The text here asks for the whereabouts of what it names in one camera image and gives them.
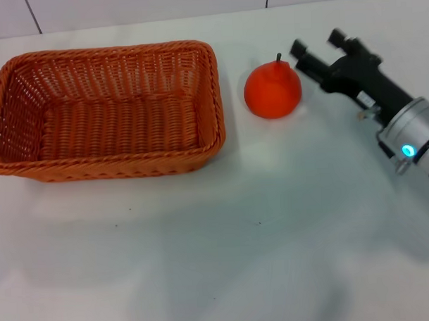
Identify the orange woven wicker basket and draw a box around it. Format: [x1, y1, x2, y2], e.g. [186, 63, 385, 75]
[0, 38, 228, 185]

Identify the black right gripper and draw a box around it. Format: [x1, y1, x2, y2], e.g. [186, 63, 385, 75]
[288, 25, 417, 127]

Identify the orange toy fruit with stem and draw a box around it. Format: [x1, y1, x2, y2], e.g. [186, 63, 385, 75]
[242, 52, 303, 121]

